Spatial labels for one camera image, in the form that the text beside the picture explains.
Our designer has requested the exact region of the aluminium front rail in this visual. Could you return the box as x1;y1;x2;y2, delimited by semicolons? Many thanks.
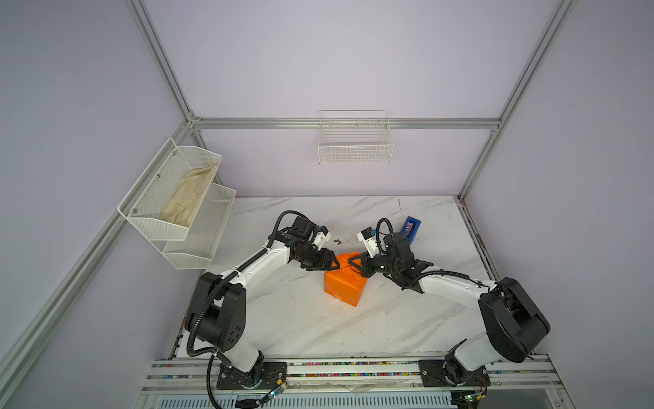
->
141;355;563;395

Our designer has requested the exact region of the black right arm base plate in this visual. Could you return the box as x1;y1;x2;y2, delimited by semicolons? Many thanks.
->
418;359;490;387

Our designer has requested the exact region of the white wire wall basket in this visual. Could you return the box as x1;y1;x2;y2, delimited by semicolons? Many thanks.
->
318;110;394;165

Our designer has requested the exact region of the white mesh shelf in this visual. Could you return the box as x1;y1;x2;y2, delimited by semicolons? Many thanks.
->
118;140;221;241
163;183;236;270

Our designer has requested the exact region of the beige cloth in shelf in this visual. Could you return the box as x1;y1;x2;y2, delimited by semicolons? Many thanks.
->
159;165;217;228

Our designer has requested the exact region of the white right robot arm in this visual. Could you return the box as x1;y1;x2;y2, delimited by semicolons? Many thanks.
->
347;252;551;384

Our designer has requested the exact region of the blue tape dispenser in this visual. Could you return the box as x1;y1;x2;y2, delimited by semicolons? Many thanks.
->
400;216;422;244

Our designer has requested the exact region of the white mesh lower shelf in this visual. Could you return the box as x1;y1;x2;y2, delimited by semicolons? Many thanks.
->
163;183;236;270

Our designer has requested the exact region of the orange wrapping paper sheet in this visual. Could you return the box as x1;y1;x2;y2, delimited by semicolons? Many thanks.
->
324;252;367;307

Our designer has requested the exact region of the black corrugated cable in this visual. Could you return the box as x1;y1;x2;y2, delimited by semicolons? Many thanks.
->
185;210;308;409

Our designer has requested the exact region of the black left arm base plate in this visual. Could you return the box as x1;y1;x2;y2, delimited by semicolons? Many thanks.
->
215;361;288;390

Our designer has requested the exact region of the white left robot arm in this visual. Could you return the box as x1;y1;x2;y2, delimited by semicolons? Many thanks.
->
185;240;340;373

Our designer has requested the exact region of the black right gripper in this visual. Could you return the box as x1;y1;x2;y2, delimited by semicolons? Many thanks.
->
346;249;400;279

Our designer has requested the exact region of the white mesh upper shelf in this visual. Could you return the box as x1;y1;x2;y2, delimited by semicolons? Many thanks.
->
118;140;221;241

